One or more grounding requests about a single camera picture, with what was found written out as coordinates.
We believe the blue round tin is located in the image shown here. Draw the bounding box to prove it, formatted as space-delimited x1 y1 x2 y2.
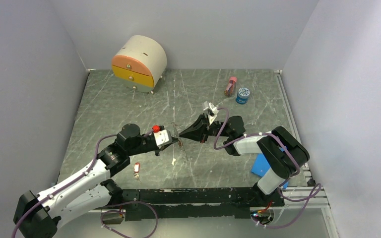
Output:
236 87 250 105

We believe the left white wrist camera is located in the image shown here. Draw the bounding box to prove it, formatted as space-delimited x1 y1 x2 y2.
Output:
152 125 172 147

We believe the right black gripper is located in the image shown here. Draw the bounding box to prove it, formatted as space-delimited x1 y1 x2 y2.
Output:
179 113 231 144

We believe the pink capped brown vial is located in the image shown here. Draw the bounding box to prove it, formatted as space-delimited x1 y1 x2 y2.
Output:
224 76 237 97

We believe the aluminium frame rail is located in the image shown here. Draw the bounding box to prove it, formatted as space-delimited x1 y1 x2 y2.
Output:
40 187 331 214

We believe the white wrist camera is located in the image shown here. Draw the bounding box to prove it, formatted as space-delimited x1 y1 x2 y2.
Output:
152 125 172 147
202 101 219 125

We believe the round beige drawer box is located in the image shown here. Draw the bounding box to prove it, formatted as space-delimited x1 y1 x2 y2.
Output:
111 35 167 94

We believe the blue foam sheet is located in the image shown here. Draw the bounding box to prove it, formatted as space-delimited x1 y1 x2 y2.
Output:
251 154 288 194

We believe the key with red label fob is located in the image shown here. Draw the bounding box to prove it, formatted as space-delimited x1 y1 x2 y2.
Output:
133 162 140 180

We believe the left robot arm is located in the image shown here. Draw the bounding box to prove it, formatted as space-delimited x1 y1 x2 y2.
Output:
11 123 179 238

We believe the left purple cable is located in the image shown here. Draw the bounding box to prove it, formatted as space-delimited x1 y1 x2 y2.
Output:
11 130 159 238

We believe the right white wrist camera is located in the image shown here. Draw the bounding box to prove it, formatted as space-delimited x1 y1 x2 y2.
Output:
202 101 219 125

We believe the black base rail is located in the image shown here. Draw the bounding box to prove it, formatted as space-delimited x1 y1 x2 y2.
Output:
103 187 285 221

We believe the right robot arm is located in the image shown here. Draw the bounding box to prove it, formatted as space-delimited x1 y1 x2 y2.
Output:
179 114 310 206

